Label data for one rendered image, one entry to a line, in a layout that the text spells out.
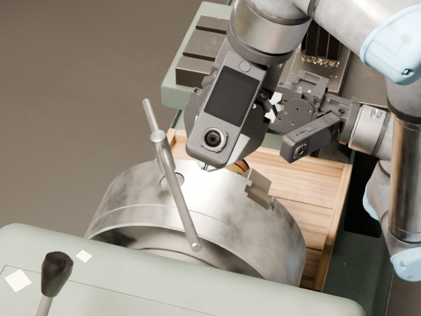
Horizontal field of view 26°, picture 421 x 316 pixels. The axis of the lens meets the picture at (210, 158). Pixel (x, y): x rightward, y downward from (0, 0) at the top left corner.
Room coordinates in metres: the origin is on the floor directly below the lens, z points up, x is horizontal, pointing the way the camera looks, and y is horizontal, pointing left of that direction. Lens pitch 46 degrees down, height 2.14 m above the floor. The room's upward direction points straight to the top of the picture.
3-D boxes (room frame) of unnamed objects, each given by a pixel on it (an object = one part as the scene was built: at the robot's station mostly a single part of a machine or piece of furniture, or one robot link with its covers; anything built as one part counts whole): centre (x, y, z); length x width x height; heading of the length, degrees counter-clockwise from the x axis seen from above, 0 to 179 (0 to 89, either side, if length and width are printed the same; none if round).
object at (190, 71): (1.41, -0.16, 0.95); 0.43 x 0.18 x 0.04; 74
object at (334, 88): (1.37, -0.22, 1.00); 0.20 x 0.10 x 0.05; 164
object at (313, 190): (1.09, -0.05, 0.89); 0.36 x 0.30 x 0.04; 74
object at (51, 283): (0.57, 0.16, 1.38); 0.04 x 0.03 x 0.05; 164
